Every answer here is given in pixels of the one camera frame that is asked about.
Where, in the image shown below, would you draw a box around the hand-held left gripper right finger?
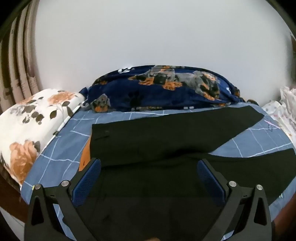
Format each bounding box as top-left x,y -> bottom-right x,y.
196,159 -> 272,241

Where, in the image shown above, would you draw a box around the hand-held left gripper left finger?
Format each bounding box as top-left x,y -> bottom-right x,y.
25,158 -> 102,241

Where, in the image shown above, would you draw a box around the black pants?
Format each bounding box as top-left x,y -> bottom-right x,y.
79,104 -> 296,241

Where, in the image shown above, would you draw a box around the blue checked bed sheet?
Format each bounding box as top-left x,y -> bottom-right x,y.
20,102 -> 296,241

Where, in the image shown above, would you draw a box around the white floral pillow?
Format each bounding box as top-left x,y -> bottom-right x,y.
0,89 -> 86,186

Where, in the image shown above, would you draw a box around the navy dog print blanket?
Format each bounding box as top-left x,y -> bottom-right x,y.
80,65 -> 259,114

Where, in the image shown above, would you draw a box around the white dotted cloth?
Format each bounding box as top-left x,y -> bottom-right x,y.
261,86 -> 296,142

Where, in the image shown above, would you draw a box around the beige curtain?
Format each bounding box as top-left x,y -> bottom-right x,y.
0,0 -> 45,114

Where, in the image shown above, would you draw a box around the brown wooden bed frame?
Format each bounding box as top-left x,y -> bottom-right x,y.
0,171 -> 28,223

